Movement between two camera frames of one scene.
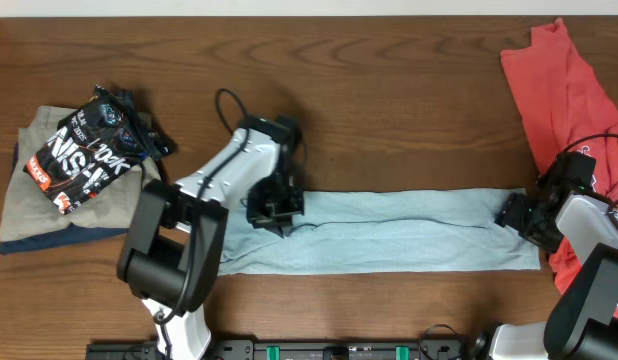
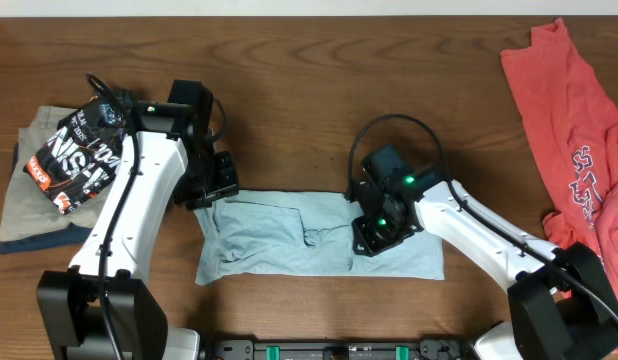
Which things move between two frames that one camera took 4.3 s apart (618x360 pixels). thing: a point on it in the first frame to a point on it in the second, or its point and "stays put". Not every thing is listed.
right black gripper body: (521, 215) to (381, 230)
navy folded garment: (69, 234) stays put
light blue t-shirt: (377, 231) stays put
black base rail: (297, 349) stays put
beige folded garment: (28, 211) stays put
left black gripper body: (273, 204) to (210, 179)
